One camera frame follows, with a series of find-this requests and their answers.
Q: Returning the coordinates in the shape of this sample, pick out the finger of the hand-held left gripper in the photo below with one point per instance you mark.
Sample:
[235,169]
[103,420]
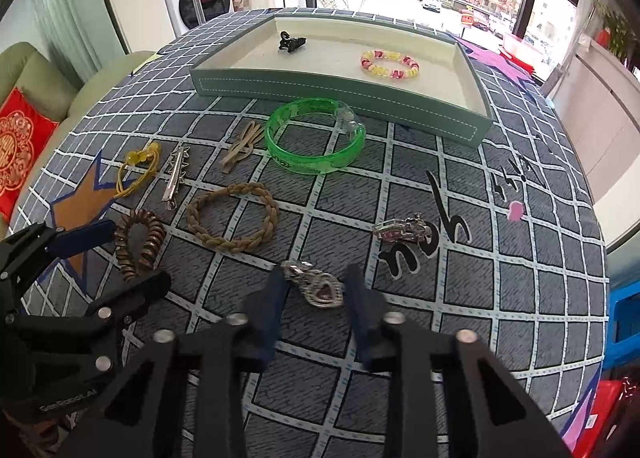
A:
[135,294]
[82,238]

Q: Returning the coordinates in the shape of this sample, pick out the white cabinet counter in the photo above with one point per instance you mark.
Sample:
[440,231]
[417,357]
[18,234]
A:
[605,103]

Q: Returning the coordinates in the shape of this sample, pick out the silver heart hair clip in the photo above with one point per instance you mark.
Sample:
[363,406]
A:
[322,293]

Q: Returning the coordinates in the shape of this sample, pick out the red embroidered cushion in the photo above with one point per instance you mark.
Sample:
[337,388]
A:
[22,143]

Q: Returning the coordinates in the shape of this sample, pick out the red plastic stool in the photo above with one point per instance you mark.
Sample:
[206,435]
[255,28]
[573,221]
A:
[610,408]

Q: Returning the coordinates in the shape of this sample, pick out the blue plastic stool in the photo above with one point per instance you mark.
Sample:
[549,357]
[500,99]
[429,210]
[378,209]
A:
[625,315]

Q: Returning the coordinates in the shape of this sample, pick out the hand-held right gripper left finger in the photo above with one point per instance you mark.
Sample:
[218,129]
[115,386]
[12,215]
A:
[270,310]

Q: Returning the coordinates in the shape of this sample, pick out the red white mop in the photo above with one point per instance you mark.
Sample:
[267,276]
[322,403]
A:
[194,3]

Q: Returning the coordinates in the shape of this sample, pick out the silver spiked hair clip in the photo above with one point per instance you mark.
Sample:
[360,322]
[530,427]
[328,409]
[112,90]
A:
[175,173]

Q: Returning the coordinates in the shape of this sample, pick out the black hair claw clip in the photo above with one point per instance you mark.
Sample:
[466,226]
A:
[290,42]

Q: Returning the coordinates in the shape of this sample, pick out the grey-green jewelry tray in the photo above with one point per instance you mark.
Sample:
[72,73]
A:
[330,84]

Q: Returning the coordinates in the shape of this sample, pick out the grey plaid bed sheet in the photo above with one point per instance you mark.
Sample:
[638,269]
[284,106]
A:
[450,298]

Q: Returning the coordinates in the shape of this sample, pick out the green sofa cushion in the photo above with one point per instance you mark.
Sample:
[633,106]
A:
[45,73]

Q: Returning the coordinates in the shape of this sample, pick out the pink plastic basin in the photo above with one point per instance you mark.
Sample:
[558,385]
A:
[517,42]

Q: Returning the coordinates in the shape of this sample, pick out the green plastic bangle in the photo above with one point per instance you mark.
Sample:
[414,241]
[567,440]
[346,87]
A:
[310,165]

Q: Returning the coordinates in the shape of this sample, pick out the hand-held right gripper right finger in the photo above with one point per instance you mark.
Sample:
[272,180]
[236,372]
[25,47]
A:
[361,318]

